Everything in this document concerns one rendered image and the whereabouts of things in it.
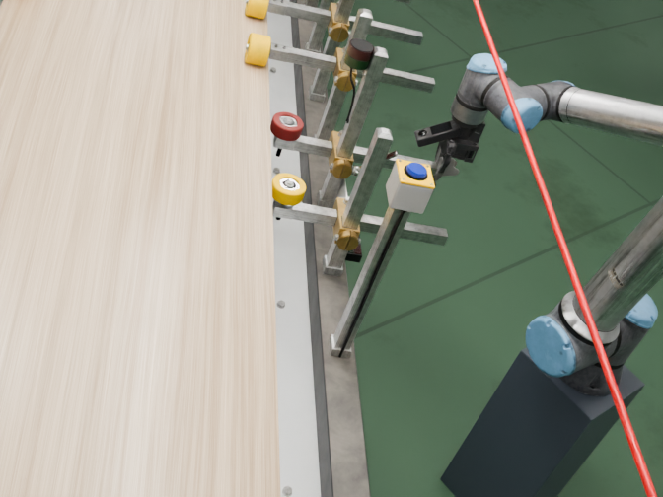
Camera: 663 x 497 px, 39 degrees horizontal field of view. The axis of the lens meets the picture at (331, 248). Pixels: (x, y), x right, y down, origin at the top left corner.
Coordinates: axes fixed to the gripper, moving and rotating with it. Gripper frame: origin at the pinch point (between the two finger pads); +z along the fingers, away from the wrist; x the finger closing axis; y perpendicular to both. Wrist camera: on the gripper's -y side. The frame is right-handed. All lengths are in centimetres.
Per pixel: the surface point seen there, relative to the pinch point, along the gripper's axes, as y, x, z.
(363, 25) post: -25.9, 19.0, -29.2
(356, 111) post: -27.1, -6.0, -19.5
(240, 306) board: -53, -66, -10
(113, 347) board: -76, -81, -10
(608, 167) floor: 137, 148, 88
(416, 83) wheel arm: -5.8, 23.4, -12.8
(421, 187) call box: -24, -59, -40
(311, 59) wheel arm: -35.9, 23.1, -14.1
